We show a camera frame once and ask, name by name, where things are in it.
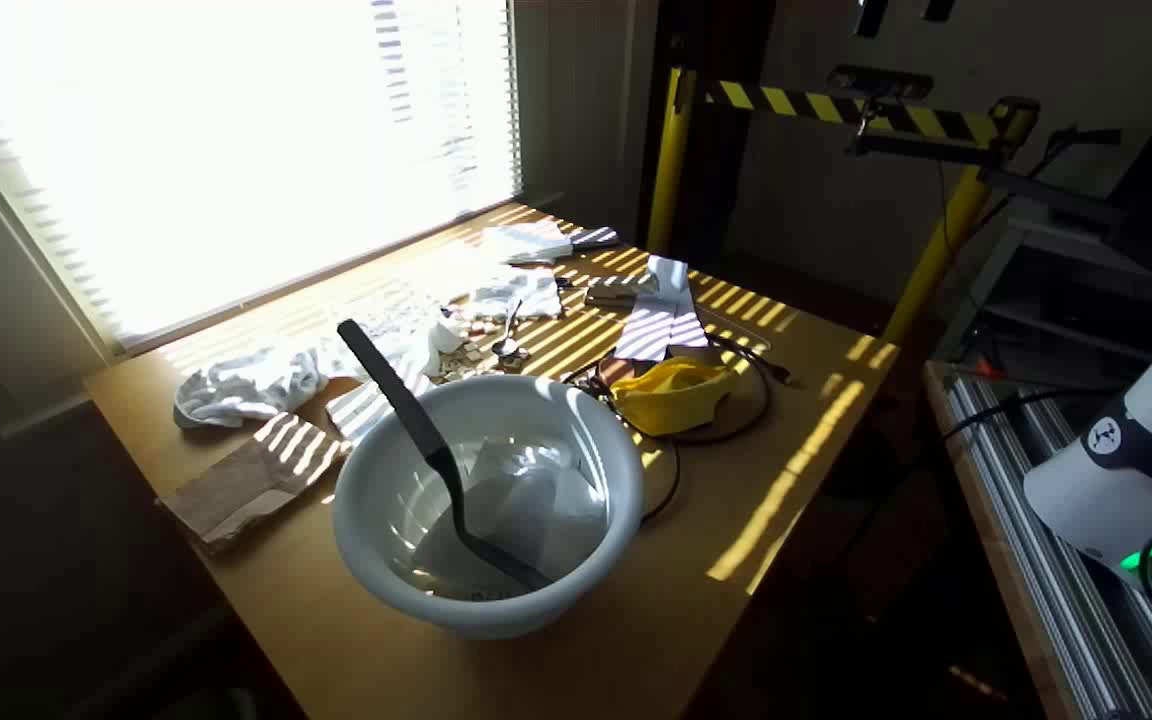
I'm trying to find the black cable loop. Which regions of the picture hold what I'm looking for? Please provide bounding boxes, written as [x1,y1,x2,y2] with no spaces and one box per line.
[634,328,781,529]

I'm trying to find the striped grey cloth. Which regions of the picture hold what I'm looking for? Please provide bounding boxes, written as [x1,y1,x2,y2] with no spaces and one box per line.
[614,254,710,363]

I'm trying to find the yellow tape measure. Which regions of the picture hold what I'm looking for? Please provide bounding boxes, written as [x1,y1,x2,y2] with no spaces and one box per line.
[614,356,737,436]

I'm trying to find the white plastic bowl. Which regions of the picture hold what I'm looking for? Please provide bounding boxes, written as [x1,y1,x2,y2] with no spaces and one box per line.
[331,374,644,639]

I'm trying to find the white cloth near window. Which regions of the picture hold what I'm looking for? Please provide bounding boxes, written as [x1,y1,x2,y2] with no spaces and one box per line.
[486,221,615,265]

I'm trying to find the white paper in bowl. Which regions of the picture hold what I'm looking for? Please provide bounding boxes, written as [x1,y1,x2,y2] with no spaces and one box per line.
[412,440,608,594]

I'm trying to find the black plastic spatula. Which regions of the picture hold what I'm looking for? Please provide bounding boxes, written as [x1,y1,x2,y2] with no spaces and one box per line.
[336,318,543,587]

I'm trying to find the brown paper napkin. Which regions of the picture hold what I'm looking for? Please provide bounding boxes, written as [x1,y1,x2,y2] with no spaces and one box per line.
[165,412,345,546]

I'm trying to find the white crumpled cloth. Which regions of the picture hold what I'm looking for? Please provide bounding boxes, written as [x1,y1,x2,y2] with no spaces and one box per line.
[173,347,331,428]

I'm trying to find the white window blinds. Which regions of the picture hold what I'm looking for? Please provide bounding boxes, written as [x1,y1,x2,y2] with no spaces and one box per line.
[0,0,521,347]

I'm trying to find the yellow black safety barrier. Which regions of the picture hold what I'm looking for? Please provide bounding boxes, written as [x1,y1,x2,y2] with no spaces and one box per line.
[639,62,1043,344]

